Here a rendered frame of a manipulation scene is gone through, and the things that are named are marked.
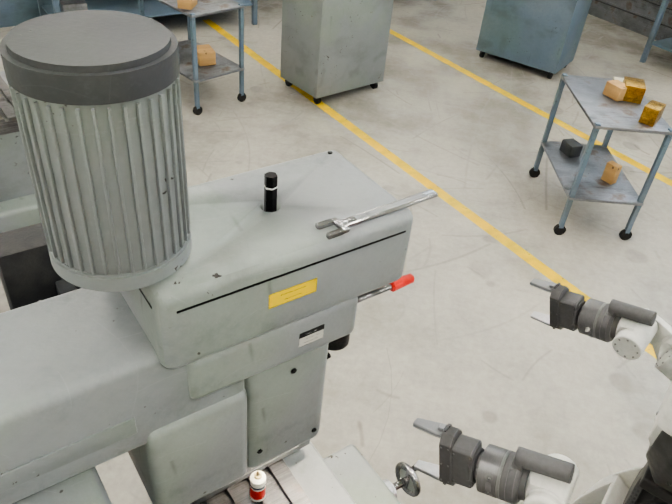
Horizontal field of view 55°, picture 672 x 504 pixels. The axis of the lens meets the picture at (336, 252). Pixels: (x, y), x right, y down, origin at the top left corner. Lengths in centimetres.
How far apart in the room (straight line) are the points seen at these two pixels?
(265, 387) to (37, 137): 62
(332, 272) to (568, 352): 284
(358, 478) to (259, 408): 88
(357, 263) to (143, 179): 41
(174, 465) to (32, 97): 68
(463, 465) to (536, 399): 225
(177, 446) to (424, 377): 235
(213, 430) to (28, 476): 30
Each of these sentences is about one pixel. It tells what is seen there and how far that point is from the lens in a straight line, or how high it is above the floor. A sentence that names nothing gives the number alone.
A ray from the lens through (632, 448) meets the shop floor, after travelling 351.
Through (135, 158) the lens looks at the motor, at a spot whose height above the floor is 209.
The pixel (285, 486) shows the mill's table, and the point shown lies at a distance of 182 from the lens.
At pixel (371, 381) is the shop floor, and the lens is 334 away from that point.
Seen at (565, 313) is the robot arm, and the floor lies 148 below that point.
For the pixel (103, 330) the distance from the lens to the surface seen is 107.
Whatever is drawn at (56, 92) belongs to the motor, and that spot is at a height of 218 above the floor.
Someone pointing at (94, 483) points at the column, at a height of 156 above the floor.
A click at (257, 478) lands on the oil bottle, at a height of 105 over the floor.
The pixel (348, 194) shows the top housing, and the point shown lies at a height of 189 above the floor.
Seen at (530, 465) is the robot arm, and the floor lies 156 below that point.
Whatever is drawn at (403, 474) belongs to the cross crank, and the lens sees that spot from 223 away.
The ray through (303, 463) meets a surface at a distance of 195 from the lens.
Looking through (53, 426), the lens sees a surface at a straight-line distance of 104.
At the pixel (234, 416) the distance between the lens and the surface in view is 120.
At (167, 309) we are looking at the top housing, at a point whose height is 187.
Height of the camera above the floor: 250
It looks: 38 degrees down
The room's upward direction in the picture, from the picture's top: 6 degrees clockwise
